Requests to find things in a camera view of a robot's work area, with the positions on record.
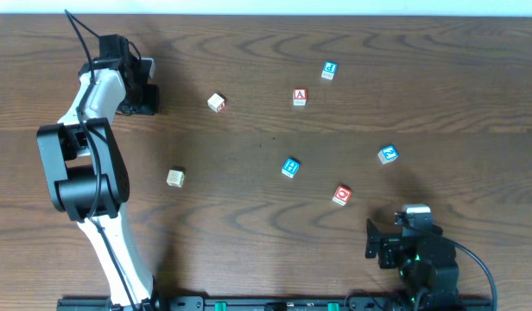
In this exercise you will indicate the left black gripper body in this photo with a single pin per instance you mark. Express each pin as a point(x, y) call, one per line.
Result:
point(143, 101)

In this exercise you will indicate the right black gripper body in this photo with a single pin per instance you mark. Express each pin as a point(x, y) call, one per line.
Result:
point(385, 249)

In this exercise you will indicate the blue number 2 block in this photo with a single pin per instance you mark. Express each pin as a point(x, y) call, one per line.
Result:
point(387, 154)

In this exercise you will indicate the red letter I block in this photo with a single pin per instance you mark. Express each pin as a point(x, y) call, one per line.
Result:
point(216, 102)

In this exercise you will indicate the red letter A block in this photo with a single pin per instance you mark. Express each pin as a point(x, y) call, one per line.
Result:
point(299, 96)

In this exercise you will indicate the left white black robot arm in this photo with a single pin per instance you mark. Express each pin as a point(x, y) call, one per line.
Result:
point(86, 175)

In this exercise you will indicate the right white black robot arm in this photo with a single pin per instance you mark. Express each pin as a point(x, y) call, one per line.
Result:
point(426, 263)

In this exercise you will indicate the red letter Q block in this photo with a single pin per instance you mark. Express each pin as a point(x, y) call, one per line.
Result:
point(342, 195)

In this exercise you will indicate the plain number 2 block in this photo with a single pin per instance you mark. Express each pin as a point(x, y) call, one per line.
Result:
point(175, 178)

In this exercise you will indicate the blue letter H block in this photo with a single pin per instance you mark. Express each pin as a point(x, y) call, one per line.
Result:
point(290, 168)

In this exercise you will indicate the blue letter P block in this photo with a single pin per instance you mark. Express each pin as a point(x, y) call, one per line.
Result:
point(329, 70)

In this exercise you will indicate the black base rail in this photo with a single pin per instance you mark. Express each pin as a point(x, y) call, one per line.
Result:
point(197, 303)

